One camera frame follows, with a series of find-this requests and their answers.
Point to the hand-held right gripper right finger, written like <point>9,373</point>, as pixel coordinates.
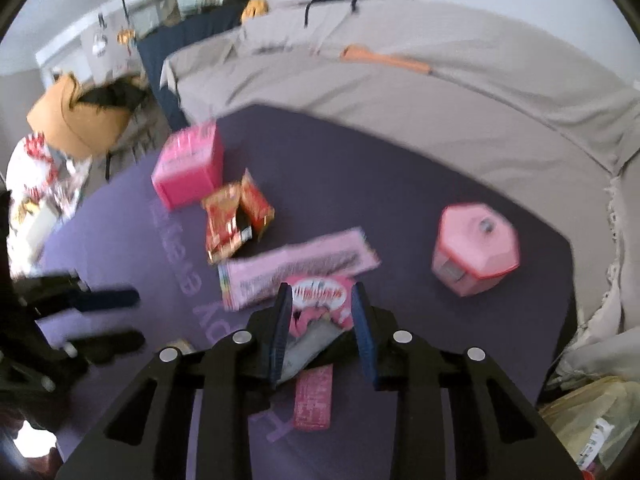
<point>364,335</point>

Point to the cluttered white side table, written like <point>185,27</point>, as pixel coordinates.
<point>35,210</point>

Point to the pink hexagonal container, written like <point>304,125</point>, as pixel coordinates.
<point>475,245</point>

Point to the pink red label snack packet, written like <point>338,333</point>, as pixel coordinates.
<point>320,297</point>

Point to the white fringed blanket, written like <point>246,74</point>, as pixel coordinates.
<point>610,310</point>

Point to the black garment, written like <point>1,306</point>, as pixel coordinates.
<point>110,96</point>

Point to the orange back scratcher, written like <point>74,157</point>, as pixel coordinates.
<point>385,59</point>

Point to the small red snack packet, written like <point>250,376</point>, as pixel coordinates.
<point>256,205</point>
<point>225,220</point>

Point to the navy blue cloth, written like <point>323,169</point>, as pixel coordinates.
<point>165,60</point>

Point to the pink cardboard box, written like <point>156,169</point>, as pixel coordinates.
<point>187,170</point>

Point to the yellow plush toy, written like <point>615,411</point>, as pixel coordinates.
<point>255,9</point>

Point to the pale pink long packet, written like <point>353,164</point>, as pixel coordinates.
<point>300,265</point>

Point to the yellow plastic bag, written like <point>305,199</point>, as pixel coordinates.
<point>585,420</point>

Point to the wooden chair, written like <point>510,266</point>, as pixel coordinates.
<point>135,135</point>

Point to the grey sofa cover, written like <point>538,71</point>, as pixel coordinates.
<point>450,110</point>

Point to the tan jacket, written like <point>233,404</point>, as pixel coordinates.
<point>65,120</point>

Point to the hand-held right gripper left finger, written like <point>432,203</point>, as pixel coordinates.
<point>281,335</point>

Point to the orange hanging decoration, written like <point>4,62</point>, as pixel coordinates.
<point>126,37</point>

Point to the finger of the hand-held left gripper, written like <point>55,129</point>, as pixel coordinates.
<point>110,346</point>
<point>110,300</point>

